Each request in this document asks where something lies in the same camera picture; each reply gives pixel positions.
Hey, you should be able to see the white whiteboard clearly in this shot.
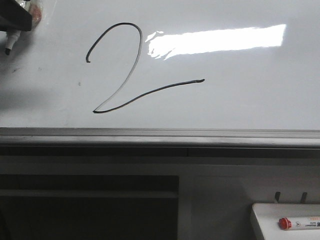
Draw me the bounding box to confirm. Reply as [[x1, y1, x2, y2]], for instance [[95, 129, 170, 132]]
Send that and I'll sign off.
[[0, 0, 320, 148]]

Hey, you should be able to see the white marker tray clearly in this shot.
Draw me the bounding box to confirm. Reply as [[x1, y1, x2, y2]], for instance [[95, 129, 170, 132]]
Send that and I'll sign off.
[[250, 203, 320, 240]]

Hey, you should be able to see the red-capped whiteboard marker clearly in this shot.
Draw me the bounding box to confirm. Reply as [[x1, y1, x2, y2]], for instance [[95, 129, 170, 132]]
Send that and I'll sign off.
[[278, 216, 320, 231]]

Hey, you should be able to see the white black-tipped whiteboard marker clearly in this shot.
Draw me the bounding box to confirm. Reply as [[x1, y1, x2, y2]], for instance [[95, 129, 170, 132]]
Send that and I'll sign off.
[[4, 28, 22, 56]]

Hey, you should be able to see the red round magnet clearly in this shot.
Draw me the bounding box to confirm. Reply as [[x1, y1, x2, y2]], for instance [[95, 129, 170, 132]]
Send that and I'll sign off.
[[24, 0, 43, 28]]

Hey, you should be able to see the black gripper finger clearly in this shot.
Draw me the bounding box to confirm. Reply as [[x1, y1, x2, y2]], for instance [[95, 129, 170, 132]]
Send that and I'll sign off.
[[0, 0, 32, 32]]

